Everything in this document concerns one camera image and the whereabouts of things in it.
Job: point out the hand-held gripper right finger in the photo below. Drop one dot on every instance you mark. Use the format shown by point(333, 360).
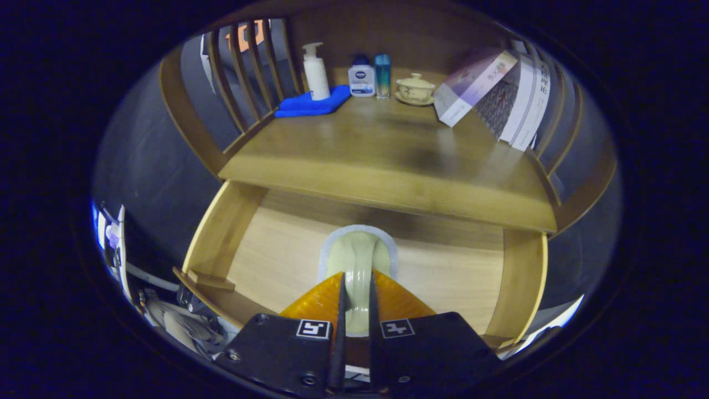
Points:
point(437, 349)

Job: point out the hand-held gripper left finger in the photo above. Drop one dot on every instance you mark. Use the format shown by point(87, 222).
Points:
point(277, 354)

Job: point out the wooden drawer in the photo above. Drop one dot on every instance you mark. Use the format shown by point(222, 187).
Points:
point(277, 255)

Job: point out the pale green holder white base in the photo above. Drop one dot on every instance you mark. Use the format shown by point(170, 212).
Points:
point(357, 260)

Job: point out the wooden countertop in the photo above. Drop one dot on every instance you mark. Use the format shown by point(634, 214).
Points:
point(388, 155)

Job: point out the wooden cabinet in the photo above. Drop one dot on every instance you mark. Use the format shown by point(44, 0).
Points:
point(185, 124)

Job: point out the blue cloth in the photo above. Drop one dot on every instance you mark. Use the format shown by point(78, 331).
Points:
point(307, 105)

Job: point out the dark patterned book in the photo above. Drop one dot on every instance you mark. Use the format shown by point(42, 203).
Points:
point(498, 105)

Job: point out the cream lidded tea cup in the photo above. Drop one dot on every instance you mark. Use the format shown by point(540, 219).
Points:
point(415, 90)

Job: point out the purple and white book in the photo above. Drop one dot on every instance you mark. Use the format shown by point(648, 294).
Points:
point(471, 88)

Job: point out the white book plain spine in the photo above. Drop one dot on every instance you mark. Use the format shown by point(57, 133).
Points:
point(520, 100)

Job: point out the white book black lettering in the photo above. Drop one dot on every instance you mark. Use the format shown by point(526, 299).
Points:
point(538, 105)

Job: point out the teal bottle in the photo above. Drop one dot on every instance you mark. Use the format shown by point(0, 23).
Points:
point(383, 77)

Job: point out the white lotion bottle blue cap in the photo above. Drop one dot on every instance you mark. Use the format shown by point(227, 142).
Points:
point(361, 80)

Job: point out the white pump bottle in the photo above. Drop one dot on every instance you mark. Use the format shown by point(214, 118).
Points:
point(317, 77)

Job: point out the white equipment frame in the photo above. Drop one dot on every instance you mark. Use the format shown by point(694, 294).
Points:
point(119, 249)

